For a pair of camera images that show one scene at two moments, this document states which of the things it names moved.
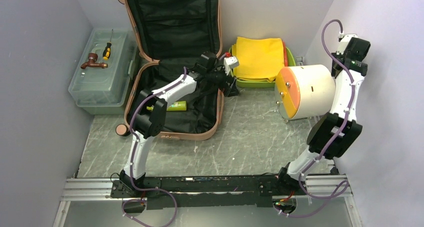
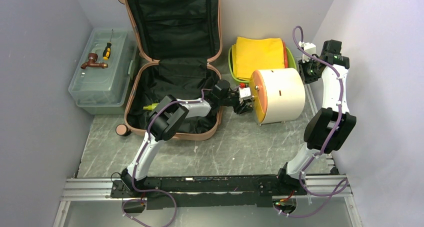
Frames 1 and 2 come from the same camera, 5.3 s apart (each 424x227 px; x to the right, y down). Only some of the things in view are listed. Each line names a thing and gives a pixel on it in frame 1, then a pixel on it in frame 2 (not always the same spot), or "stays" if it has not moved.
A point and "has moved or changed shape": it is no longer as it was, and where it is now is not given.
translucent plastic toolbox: (99, 81) stays
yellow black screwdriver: (107, 52) stays
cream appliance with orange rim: (302, 91) has moved or changed shape
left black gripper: (231, 90) -> (244, 109)
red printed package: (285, 57) stays
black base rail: (178, 192) stays
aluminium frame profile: (317, 187) stays
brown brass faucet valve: (92, 58) stays
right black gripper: (338, 56) -> (302, 65)
